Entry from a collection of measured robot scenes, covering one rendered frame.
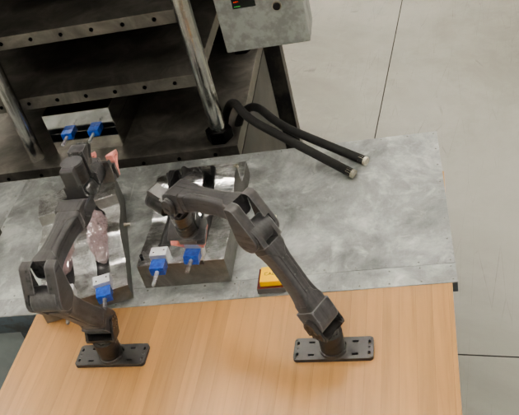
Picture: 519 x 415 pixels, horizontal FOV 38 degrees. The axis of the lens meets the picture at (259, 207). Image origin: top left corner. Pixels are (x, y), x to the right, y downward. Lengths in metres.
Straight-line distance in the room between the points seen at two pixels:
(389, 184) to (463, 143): 1.54
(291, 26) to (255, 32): 0.13
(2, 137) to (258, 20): 1.26
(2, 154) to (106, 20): 0.82
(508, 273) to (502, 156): 0.79
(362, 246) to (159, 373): 0.67
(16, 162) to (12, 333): 0.84
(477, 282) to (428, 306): 1.18
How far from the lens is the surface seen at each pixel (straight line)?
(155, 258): 2.16
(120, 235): 2.32
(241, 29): 2.67
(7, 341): 2.57
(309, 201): 2.36
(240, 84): 3.10
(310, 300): 1.80
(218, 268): 2.14
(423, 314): 1.97
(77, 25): 2.73
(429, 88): 4.34
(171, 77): 2.74
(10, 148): 3.23
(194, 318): 2.10
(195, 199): 1.81
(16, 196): 2.88
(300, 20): 2.64
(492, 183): 3.62
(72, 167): 1.91
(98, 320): 1.96
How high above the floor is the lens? 2.27
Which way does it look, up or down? 38 degrees down
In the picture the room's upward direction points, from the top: 16 degrees counter-clockwise
